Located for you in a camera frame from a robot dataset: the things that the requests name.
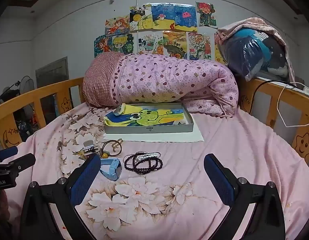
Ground blue plastic wrapped bundle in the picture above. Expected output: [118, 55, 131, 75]
[219, 28, 289, 81]

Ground light blue kids watch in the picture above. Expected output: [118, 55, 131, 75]
[100, 158, 122, 181]

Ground red checkered pillow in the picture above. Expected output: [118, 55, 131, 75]
[82, 51, 123, 107]

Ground green dinosaur drawing paper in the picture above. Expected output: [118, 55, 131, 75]
[104, 103, 189, 127]

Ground silver metal watch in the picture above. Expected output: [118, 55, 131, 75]
[79, 140, 100, 156]

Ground brown cord amber bead necklace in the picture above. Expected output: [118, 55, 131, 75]
[100, 138, 124, 159]

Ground black bead necklace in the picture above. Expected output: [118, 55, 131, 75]
[123, 151, 164, 176]

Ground grey shallow box tray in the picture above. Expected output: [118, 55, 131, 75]
[104, 102, 194, 134]

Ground standing fan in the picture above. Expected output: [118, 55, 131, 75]
[0, 75, 36, 106]

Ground colourful wall drawings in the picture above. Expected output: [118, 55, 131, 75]
[94, 2, 226, 64]

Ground white paper sheet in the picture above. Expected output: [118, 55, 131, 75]
[104, 130, 204, 142]

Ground pink dotted rolled quilt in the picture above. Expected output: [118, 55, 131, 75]
[110, 54, 238, 118]

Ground black cable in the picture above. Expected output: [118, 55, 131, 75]
[249, 80, 295, 114]

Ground pink floral bed sheet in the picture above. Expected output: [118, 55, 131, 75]
[7, 104, 309, 239]

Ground white cable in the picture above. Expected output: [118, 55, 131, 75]
[276, 81, 309, 128]

